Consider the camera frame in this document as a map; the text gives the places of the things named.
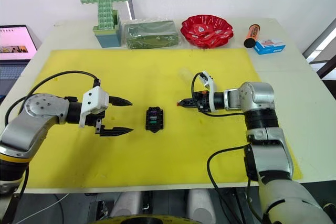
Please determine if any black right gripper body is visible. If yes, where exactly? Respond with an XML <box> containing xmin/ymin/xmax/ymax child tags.
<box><xmin>193</xmin><ymin>90</ymin><xmax>211</xmax><ymax>112</ymax></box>

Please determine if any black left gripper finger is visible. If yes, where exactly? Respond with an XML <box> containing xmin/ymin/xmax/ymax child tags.
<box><xmin>108</xmin><ymin>95</ymin><xmax>133</xmax><ymax>108</ymax></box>
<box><xmin>99</xmin><ymin>126</ymin><xmax>135</xmax><ymax>137</ymax></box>

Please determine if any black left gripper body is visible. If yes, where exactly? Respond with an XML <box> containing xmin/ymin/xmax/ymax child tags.
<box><xmin>84</xmin><ymin>108</ymin><xmax>107</xmax><ymax>134</ymax></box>

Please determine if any black fuse box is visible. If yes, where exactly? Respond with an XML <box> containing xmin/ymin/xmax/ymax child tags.
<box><xmin>145</xmin><ymin>106</ymin><xmax>165</xmax><ymax>134</ymax></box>

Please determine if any teal square box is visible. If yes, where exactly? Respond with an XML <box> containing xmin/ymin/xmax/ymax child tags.
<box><xmin>93</xmin><ymin>10</ymin><xmax>122</xmax><ymax>48</ymax></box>

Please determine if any yellow foam mat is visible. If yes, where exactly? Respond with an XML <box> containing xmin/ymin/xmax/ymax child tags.
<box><xmin>26</xmin><ymin>48</ymin><xmax>303</xmax><ymax>189</ymax></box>

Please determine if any red scalloped bowl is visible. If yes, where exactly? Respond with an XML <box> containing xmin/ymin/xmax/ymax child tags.
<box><xmin>180</xmin><ymin>15</ymin><xmax>234</xmax><ymax>49</ymax></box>

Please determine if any green pack in plastic wrap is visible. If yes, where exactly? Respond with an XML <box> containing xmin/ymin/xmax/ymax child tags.
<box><xmin>122</xmin><ymin>19</ymin><xmax>182</xmax><ymax>50</ymax></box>

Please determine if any grey rounded shape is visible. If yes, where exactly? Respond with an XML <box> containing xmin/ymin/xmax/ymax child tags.
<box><xmin>187</xmin><ymin>189</ymin><xmax>217</xmax><ymax>224</ymax></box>
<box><xmin>109</xmin><ymin>190</ymin><xmax>143</xmax><ymax>224</ymax></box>

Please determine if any orange tube with black cap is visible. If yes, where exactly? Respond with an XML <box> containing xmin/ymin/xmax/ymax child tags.
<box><xmin>243</xmin><ymin>24</ymin><xmax>261</xmax><ymax>49</ymax></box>

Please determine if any blue and white carton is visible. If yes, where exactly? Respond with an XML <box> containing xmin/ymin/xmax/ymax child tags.
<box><xmin>253</xmin><ymin>38</ymin><xmax>287</xmax><ymax>56</ymax></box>

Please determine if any open laptop with pink screen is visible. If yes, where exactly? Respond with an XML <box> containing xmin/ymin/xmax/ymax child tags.
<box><xmin>0</xmin><ymin>24</ymin><xmax>43</xmax><ymax>97</ymax></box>

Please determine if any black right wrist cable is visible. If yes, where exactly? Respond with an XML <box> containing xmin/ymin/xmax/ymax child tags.
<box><xmin>191</xmin><ymin>72</ymin><xmax>246</xmax><ymax>117</ymax></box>

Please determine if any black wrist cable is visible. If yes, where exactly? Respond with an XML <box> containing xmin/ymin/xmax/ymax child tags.
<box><xmin>4</xmin><ymin>70</ymin><xmax>102</xmax><ymax>130</ymax></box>
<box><xmin>191</xmin><ymin>72</ymin><xmax>246</xmax><ymax>117</ymax></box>

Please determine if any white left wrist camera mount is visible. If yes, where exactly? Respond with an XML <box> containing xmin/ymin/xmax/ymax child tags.
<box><xmin>78</xmin><ymin>86</ymin><xmax>110</xmax><ymax>129</ymax></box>

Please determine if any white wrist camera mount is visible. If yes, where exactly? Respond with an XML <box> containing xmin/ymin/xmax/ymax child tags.
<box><xmin>198</xmin><ymin>71</ymin><xmax>218</xmax><ymax>112</ymax></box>
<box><xmin>78</xmin><ymin>86</ymin><xmax>110</xmax><ymax>129</ymax></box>

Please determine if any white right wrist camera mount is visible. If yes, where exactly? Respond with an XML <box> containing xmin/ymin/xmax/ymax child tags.
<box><xmin>198</xmin><ymin>71</ymin><xmax>218</xmax><ymax>112</ymax></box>

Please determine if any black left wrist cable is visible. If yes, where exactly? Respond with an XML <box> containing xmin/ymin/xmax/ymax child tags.
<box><xmin>4</xmin><ymin>70</ymin><xmax>102</xmax><ymax>130</ymax></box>

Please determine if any black right elbow cable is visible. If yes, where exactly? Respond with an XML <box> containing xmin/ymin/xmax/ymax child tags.
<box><xmin>206</xmin><ymin>145</ymin><xmax>263</xmax><ymax>224</ymax></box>

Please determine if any black elbow cable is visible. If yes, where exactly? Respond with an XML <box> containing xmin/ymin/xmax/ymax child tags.
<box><xmin>206</xmin><ymin>145</ymin><xmax>263</xmax><ymax>224</ymax></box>
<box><xmin>17</xmin><ymin>166</ymin><xmax>30</xmax><ymax>204</ymax></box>

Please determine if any black left elbow cable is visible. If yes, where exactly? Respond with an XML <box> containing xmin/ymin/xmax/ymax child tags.
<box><xmin>17</xmin><ymin>166</ymin><xmax>30</xmax><ymax>204</ymax></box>

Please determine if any thin white floor cable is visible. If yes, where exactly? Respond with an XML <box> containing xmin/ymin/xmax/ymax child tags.
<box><xmin>25</xmin><ymin>193</ymin><xmax>70</xmax><ymax>224</ymax></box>

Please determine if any dark window frame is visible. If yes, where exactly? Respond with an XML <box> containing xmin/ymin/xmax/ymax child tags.
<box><xmin>301</xmin><ymin>17</ymin><xmax>336</xmax><ymax>80</ymax></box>

